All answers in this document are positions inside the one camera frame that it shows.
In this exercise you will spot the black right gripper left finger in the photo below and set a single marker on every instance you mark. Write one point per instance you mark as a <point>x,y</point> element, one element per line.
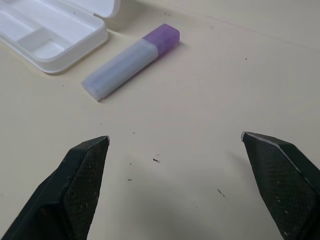
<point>72,190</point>

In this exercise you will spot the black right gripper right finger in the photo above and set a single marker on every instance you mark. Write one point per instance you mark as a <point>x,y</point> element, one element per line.
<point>282,185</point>

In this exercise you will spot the white plastic pencil case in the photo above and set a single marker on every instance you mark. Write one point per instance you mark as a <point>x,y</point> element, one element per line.
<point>47,32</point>

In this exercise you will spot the purple capped highlighter pen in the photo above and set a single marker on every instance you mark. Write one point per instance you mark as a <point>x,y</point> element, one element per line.
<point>132,61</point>

